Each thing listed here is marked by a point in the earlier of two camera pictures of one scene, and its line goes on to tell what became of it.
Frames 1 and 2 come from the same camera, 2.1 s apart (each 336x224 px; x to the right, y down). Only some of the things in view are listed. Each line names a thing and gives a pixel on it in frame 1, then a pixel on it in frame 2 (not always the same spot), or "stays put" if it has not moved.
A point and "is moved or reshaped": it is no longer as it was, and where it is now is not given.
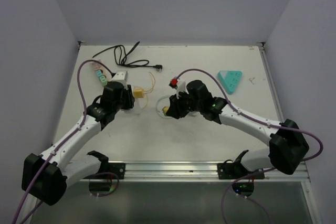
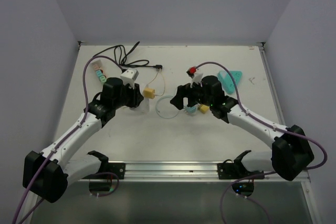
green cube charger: x=103 y=80 stays put
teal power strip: x=229 y=80 stays put
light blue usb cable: x=156 y=106 stays put
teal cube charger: x=98 y=73 stays put
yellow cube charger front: x=165 y=109 is moved or reshaped
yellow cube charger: x=138 y=93 is moved or reshaped
